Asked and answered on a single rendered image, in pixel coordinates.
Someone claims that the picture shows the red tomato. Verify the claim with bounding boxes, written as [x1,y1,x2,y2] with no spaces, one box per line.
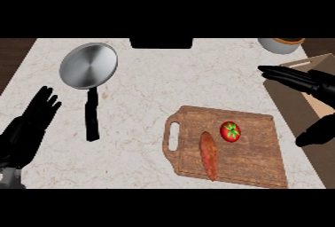
[218,121,242,144]

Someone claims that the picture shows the black appliance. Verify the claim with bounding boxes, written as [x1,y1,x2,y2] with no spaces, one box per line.
[128,38,195,50]

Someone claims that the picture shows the brown cardboard box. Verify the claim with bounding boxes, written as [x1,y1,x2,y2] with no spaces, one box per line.
[263,52,335,190]

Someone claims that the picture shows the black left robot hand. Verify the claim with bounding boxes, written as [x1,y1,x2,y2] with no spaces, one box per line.
[0,85,63,170]

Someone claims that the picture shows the orange sweet potato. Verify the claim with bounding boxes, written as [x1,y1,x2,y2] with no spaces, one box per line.
[198,130,220,183]

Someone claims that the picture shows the silver frying pan black handle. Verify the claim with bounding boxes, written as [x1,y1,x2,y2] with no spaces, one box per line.
[57,42,119,143]

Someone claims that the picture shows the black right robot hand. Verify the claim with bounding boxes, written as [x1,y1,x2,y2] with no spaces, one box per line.
[257,65,335,148]

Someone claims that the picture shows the grey pot with brown rim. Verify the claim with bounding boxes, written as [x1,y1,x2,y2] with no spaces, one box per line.
[257,38,305,55]

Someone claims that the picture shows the brown wooden cutting board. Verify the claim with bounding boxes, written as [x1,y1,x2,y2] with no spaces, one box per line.
[162,105,289,190]

